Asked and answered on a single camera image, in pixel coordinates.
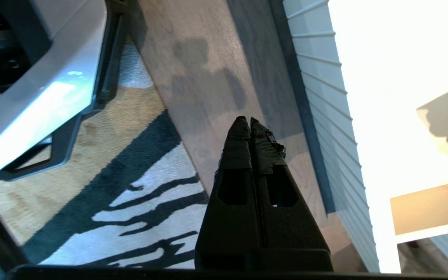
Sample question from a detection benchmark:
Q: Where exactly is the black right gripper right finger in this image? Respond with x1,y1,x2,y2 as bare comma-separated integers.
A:
250,118,333,271

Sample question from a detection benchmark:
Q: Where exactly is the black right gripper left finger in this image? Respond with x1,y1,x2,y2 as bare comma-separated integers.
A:
195,116,255,271

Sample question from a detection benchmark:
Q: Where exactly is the white fluted drawer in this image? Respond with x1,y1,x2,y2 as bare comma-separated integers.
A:
282,0,448,273

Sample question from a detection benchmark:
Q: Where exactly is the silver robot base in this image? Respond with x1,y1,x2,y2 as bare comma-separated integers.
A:
0,0,129,189

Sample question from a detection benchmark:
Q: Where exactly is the beige black patterned rug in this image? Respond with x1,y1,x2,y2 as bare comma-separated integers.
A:
0,35,211,271

